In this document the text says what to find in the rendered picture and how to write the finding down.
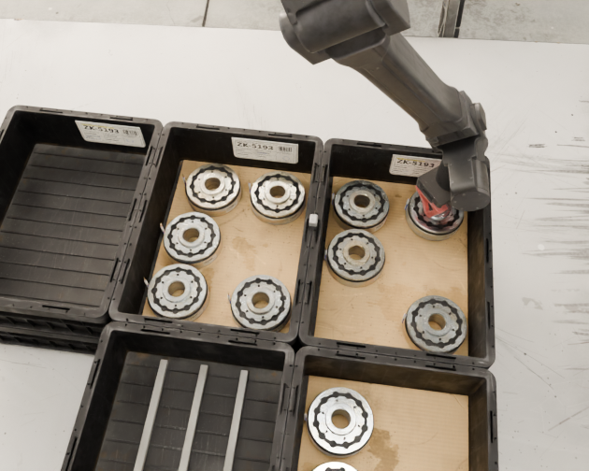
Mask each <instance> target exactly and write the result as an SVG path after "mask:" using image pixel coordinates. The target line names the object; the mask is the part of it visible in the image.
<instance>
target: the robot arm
mask: <svg viewBox="0 0 589 471"><path fill-rule="evenodd" d="M280 1H281V3H282V6H283V8H284V10H283V11H282V12H280V15H279V23H280V30H281V33H282V35H283V39H284V40H285V41H286V43H287V45H288V46H289V47H290V48H291V49H292V50H294V51H295V52H297V53H298V54H299V55H300V56H302V57H303V58H304V59H306V60H307V61H308V62H310V63H311V64H313V65H315V64H318V63H321V62H324V61H326V60H329V59H332V60H334V61H335V62H336V63H338V64H341V65H344V66H348V67H349V68H351V69H353V70H355V71H356V72H358V73H360V74H361V75H362V76H363V77H365V78H366V79H367V80H368V81H370V82H371V83H372V84H373V85H374V86H375V87H377V88H378V89H379V90H380V91H381V92H382V93H384V94H385V95H386V96H387V97H388V98H390V99H391V100H392V101H393V102H394V103H395V104H397V105H398V106H399V107H400V108H402V109H403V110H404V111H405V112H406V113H407V114H409V115H410V116H411V117H412V118H413V119H414V120H415V121H416V122H417V123H418V126H419V130H420V132H421V133H422V134H424V136H425V140H426V141H427V142H428V143H429V144H430V146H431V148H432V149H433V151H434V152H438V151H442V160H441V162H440V164H439V166H437V167H435V168H433V169H432V170H430V171H428V172H426V173H424V174H422V175H420V176H419V177H418V179H417V184H416V186H415V188H416V190H417V192H418V194H419V195H420V197H421V199H422V202H423V207H424V213H425V215H426V216H427V217H428V218H431V217H433V216H436V215H438V214H440V213H442V212H444V211H445V210H447V209H448V208H447V206H446V205H445V204H447V205H448V206H453V207H454V208H456V209H458V210H461V211H475V210H479V209H482V208H484V207H486V206H487V205H488V204H489V203H490V192H489V183H488V175H487V167H486V165H485V155H484V153H485V152H486V150H487V148H488V144H489V143H488V138H487V136H486V133H485V130H487V124H486V116H485V112H484V109H483V107H482V105H481V103H480V102H479V103H472V101H471V99H470V98H469V96H468V95H467V94H466V92H465V91H464V90H463V91H460V92H459V91H458V90H457V89H456V88H454V87H453V86H449V85H448V84H446V83H445V82H443V81H442V80H441V79H440V78H439V77H438V75H437V74H436V73H435V72H434V71H433V70H432V68H431V67H430V66H429V65H428V64H427V63H426V61H425V60H424V59H423V58H422V57H421V55H420V54H419V53H418V52H417V51H416V50H415V49H414V48H413V47H412V46H411V44H410V43H409V42H408V40H407V39H406V38H405V37H403V36H402V34H401V33H400V32H402V31H405V30H408V29H409V28H410V17H409V7H408V2H407V0H280ZM428 203H429V204H430V205H431V208H433V210H432V211H430V210H429V206H428Z"/></svg>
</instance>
